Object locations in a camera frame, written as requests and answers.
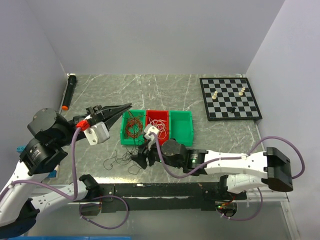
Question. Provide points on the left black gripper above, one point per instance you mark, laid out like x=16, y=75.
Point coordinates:
x=98, y=112

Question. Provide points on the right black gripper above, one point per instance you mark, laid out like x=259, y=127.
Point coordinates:
x=141, y=159

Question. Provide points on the green plastic bin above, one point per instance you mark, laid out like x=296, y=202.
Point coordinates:
x=132, y=126
x=181, y=127

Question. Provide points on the red plastic bin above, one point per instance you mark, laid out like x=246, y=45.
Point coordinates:
x=159, y=119

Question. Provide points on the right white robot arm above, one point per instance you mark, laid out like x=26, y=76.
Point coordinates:
x=270, y=168

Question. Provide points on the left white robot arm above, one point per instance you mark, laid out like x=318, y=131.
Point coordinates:
x=19, y=209

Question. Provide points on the black marker orange cap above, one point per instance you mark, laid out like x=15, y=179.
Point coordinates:
x=71, y=85

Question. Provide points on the blue white toy bricks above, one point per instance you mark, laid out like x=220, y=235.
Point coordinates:
x=53, y=174

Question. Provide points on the white chess piece left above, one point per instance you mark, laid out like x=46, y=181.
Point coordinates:
x=215, y=95

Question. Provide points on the black grey chessboard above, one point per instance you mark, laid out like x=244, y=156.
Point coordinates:
x=228, y=89

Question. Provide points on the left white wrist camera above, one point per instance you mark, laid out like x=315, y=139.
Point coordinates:
x=95, y=134

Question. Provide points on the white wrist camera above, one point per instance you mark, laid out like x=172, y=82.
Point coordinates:
x=95, y=134
x=149, y=134

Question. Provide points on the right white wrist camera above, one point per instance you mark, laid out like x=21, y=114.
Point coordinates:
x=149, y=134

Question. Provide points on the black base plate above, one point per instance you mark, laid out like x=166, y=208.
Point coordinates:
x=167, y=196

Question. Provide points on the aluminium rail frame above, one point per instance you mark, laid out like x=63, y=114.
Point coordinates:
x=43, y=205

